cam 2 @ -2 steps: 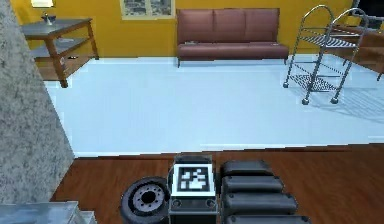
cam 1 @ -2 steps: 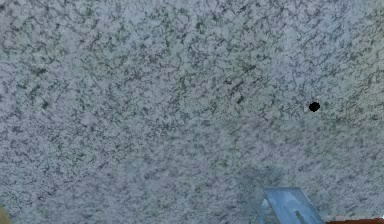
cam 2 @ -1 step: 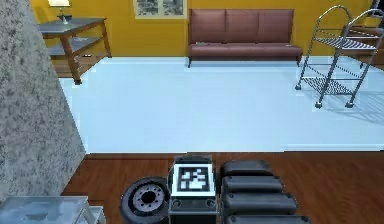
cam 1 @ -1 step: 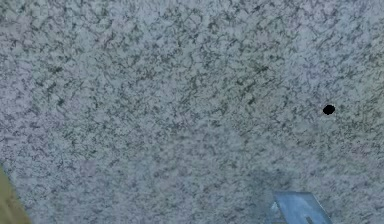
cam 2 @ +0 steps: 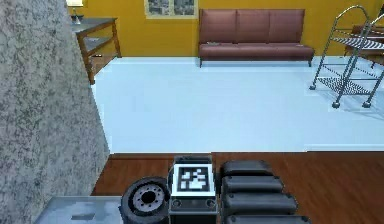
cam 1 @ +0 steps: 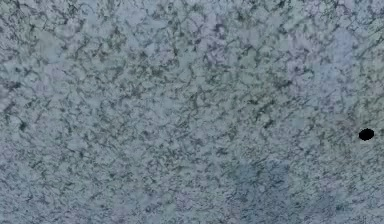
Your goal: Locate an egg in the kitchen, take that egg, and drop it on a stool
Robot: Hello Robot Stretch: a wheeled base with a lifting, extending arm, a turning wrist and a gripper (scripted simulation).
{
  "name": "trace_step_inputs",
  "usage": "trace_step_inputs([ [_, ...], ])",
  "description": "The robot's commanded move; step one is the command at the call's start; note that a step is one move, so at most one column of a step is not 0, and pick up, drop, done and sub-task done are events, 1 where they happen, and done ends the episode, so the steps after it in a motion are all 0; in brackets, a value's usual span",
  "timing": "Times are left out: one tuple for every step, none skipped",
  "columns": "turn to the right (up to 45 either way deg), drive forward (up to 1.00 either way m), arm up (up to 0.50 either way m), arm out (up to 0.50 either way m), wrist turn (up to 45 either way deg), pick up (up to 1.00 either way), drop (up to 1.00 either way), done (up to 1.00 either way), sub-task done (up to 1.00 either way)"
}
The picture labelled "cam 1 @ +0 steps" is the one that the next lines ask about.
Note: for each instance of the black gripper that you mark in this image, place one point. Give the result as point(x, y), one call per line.
point(366, 134)

